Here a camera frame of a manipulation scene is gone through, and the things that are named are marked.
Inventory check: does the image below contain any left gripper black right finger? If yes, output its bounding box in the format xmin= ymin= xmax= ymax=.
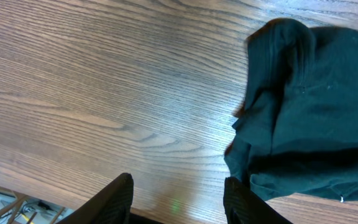
xmin=223 ymin=177 xmax=291 ymax=224

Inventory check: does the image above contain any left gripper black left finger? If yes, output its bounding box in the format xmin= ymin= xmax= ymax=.
xmin=58 ymin=173 xmax=134 ymax=224

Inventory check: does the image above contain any black t-shirt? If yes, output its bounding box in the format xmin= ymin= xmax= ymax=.
xmin=224 ymin=19 xmax=358 ymax=202

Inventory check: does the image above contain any wooden chair below table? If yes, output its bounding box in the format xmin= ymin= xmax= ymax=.
xmin=0 ymin=187 xmax=71 ymax=223

